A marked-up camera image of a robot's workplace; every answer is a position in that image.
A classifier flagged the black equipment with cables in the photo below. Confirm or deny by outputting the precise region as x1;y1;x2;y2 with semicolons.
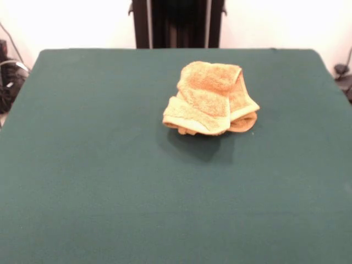
0;40;30;114

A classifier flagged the dark green table cloth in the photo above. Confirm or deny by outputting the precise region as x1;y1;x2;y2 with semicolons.
0;48;352;264

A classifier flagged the orange terry towel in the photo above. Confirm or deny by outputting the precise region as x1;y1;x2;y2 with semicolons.
162;60;261;136

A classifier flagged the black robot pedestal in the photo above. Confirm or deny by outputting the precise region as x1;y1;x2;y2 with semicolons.
128;0;229;50

